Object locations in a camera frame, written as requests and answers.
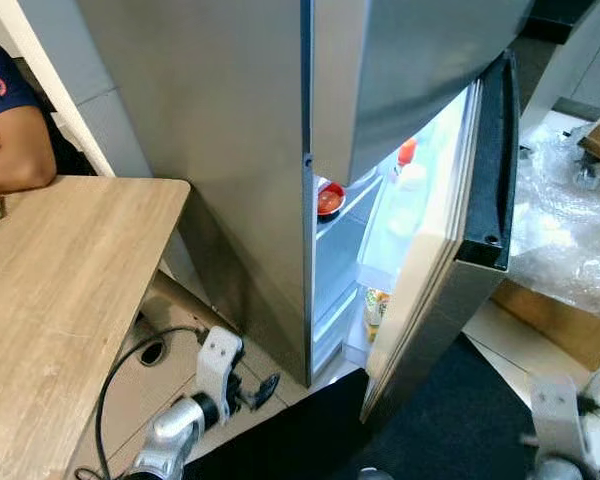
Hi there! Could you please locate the silver two-door fridge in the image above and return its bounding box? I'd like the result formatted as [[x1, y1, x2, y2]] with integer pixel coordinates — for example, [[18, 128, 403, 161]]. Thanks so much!
[[75, 0, 536, 391]]

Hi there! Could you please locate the grey slipper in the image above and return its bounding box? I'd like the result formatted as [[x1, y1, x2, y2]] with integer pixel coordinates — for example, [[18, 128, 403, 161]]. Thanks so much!
[[137, 338, 168, 368]]

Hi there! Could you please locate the yellow juice carton green cap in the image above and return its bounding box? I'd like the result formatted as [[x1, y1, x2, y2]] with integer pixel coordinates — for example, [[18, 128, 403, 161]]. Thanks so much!
[[364, 287, 391, 343]]

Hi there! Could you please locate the light wooden table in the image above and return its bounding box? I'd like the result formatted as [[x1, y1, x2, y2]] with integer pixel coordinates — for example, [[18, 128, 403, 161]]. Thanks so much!
[[0, 177, 243, 480]]

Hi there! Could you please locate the black floor mat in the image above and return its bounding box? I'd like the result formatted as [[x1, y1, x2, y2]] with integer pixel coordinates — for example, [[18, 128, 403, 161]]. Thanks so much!
[[185, 332, 543, 480]]

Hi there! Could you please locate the red white bowl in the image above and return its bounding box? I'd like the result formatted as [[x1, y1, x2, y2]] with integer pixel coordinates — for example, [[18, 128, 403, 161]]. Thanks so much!
[[315, 180, 347, 219]]

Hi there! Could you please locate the clear jar white lid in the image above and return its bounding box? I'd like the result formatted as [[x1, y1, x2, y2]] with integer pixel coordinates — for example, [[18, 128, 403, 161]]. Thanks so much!
[[392, 163, 428, 236]]

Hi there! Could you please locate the bottle with orange cap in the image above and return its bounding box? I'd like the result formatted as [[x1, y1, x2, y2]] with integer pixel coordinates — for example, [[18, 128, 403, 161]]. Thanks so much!
[[395, 137, 419, 171]]

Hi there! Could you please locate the brown cardboard box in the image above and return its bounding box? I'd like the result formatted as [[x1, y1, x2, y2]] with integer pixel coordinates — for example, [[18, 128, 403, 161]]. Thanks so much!
[[490, 280, 600, 373]]

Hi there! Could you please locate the person in navy shirt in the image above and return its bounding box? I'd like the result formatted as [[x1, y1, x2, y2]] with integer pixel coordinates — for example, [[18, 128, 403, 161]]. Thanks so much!
[[0, 35, 93, 198]]

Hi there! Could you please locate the clear bubble wrap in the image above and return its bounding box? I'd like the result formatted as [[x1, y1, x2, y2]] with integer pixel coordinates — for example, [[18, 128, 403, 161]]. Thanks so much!
[[508, 120, 600, 323]]

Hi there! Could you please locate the silver metal fitting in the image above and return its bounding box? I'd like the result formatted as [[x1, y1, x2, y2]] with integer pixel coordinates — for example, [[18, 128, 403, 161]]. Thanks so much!
[[572, 150, 600, 191]]

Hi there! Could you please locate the grey kitchen cabinet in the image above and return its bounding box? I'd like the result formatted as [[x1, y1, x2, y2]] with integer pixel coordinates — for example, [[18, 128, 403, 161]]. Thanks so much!
[[515, 0, 600, 121]]

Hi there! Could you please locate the black cooktop counter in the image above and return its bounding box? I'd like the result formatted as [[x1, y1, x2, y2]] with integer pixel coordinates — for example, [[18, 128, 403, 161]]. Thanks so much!
[[525, 0, 581, 46]]

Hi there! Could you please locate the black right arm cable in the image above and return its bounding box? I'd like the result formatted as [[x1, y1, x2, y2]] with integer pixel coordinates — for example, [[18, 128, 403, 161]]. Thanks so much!
[[578, 392, 600, 471]]

